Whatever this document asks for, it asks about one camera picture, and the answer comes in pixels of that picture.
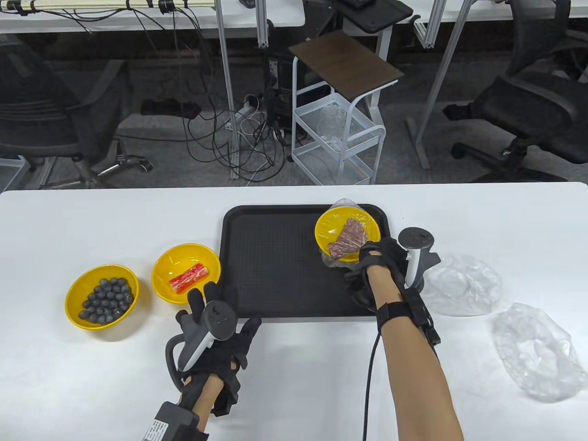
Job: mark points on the person's right hand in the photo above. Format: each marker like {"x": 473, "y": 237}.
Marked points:
{"x": 386, "y": 257}

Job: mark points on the person's left hand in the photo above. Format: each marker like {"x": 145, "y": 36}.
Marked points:
{"x": 229, "y": 353}

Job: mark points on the grey white handheld controller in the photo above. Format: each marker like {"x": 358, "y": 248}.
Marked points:
{"x": 218, "y": 314}
{"x": 415, "y": 239}

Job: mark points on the yellow plastic bowl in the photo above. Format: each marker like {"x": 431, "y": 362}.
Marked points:
{"x": 330, "y": 225}
{"x": 103, "y": 271}
{"x": 183, "y": 257}

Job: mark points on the clear plastic food cover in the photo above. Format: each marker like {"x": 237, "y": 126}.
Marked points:
{"x": 533, "y": 353}
{"x": 342, "y": 203}
{"x": 464, "y": 285}

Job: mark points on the person's left forearm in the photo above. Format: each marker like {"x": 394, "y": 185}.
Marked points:
{"x": 206, "y": 395}

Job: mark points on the person's right forearm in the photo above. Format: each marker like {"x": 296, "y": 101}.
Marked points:
{"x": 413, "y": 367}

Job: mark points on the brown roasted meat piece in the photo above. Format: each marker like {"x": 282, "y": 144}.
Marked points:
{"x": 349, "y": 239}

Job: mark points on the red white crab stick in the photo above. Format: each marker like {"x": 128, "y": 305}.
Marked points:
{"x": 188, "y": 278}

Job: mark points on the black plastic tray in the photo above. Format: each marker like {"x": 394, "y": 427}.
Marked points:
{"x": 275, "y": 257}

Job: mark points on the pile of dark blueberries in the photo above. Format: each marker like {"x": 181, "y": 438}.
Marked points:
{"x": 108, "y": 301}

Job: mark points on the crumpled clear plastic wrap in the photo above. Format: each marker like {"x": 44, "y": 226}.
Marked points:
{"x": 331, "y": 121}

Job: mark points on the black computer tower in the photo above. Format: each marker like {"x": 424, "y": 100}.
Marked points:
{"x": 280, "y": 105}

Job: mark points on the white power strip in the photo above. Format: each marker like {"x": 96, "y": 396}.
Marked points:
{"x": 245, "y": 110}

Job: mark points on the black mesh office chair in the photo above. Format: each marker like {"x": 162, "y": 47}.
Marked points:
{"x": 528, "y": 105}
{"x": 36, "y": 119}

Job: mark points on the black side stand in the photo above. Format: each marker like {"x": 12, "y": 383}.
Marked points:
{"x": 372, "y": 16}

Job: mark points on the black power strip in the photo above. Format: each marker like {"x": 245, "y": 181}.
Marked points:
{"x": 165, "y": 108}

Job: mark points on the white desk aluminium legs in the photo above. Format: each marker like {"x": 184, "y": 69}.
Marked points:
{"x": 115, "y": 23}
{"x": 482, "y": 9}

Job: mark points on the clear plastic storage box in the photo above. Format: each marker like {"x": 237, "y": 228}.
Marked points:
{"x": 9, "y": 174}

